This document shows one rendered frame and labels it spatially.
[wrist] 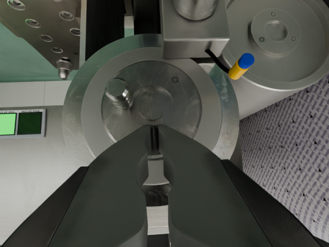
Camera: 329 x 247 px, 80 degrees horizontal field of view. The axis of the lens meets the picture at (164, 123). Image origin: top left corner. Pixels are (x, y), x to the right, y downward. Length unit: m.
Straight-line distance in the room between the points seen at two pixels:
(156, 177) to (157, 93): 0.06
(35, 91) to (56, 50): 2.93
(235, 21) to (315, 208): 0.22
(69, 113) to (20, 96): 3.38
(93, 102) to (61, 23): 0.30
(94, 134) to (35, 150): 0.41
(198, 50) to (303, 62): 0.11
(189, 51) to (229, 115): 0.06
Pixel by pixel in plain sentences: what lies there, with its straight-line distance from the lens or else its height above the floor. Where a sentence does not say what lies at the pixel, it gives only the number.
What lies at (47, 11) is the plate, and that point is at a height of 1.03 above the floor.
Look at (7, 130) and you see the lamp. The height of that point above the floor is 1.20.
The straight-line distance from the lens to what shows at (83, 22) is 0.22.
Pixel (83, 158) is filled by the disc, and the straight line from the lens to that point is 0.17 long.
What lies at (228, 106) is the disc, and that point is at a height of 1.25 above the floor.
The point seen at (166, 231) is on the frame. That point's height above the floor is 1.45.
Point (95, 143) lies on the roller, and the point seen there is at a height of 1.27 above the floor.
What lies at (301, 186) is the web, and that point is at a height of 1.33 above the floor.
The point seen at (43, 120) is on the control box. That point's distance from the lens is 0.56.
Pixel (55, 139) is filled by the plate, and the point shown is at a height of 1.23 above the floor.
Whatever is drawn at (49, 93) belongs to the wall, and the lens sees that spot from 3.36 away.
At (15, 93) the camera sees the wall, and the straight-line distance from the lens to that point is 3.60.
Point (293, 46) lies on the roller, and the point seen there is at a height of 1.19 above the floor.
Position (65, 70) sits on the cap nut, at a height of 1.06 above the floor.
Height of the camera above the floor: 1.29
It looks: 11 degrees down
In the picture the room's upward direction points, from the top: 177 degrees clockwise
